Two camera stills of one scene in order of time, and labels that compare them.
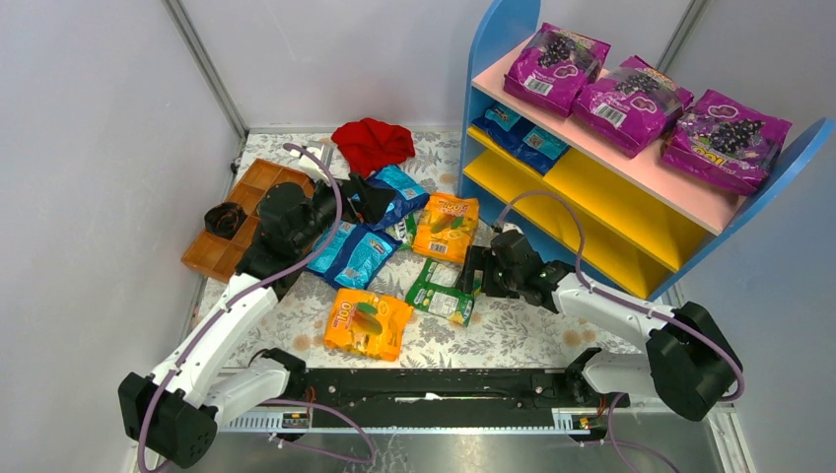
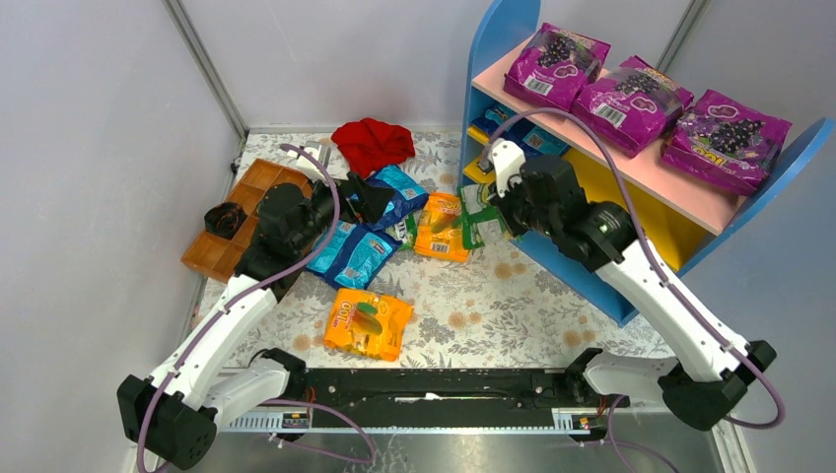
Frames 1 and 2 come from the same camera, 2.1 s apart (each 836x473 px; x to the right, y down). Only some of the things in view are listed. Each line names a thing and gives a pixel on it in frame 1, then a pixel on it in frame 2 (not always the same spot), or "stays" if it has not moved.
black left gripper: [352, 198] stays
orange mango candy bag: [367, 323] stays
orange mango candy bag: [446, 228] stays
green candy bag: [436, 291] -> [481, 221]
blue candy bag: [409, 195] stays
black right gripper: [481, 273] -> [508, 207]
